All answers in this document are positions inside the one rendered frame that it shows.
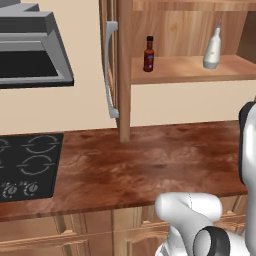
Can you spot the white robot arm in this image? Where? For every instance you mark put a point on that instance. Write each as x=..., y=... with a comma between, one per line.
x=186, y=208

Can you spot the dark red condiment bottle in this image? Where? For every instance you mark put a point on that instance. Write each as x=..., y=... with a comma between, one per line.
x=149, y=57

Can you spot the open wooden cabinet door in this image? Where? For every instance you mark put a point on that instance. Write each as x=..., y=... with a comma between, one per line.
x=110, y=50

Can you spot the white oil and vinegar bottle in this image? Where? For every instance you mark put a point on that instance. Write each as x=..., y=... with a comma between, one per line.
x=212, y=51

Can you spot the wooden base cupboard door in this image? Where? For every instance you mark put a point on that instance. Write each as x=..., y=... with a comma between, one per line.
x=141, y=230
x=93, y=233
x=30, y=238

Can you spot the black hob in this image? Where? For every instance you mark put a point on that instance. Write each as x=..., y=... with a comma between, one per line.
x=28, y=165

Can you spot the grey hob knob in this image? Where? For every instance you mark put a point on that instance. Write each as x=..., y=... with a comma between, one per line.
x=10, y=190
x=31, y=188

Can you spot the grey range hood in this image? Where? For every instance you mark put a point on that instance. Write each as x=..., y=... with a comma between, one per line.
x=30, y=50

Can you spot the wooden wall cabinet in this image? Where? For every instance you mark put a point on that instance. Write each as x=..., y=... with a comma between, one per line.
x=186, y=40

